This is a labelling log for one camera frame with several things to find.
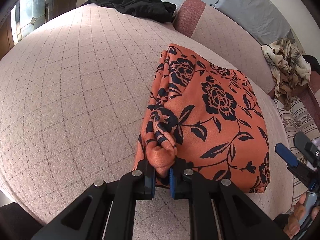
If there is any pink quilted bedspread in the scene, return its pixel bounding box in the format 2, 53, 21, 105
0, 3, 295, 240

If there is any black garment on bed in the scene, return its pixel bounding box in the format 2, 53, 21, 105
82, 0, 177, 23

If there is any black knee near bed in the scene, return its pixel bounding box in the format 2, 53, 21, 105
0, 203, 43, 240

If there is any orange black floral garment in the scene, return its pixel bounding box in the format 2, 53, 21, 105
136, 44, 270, 193

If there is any grey pillow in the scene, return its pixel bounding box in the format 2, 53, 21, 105
212, 0, 295, 45

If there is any beige brown patterned cloth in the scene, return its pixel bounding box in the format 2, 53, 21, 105
261, 38, 311, 110

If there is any pink quilted pillow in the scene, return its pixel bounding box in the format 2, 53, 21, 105
173, 0, 275, 98

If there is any striped floral bedsheet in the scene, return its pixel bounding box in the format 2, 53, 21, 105
274, 96, 319, 205

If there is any stained glass window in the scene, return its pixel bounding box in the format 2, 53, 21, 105
10, 0, 46, 45

